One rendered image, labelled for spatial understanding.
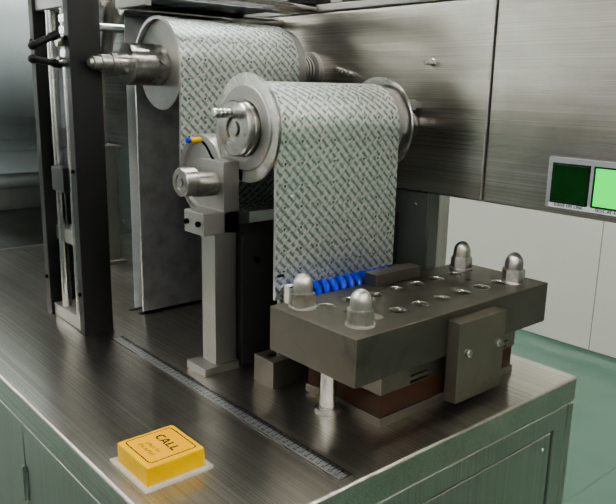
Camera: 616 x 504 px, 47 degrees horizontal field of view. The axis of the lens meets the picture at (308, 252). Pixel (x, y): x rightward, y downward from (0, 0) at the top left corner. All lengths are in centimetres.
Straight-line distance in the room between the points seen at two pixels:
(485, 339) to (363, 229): 25
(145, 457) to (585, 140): 68
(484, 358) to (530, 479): 21
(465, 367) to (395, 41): 56
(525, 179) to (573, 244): 267
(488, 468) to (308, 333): 31
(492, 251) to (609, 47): 303
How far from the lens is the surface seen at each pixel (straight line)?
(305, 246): 98
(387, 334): 83
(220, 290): 101
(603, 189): 100
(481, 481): 99
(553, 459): 114
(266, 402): 95
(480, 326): 94
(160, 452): 79
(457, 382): 94
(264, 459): 82
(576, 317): 379
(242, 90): 97
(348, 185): 102
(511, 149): 108
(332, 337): 83
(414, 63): 119
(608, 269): 366
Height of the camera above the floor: 131
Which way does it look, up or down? 13 degrees down
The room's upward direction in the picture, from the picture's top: 1 degrees clockwise
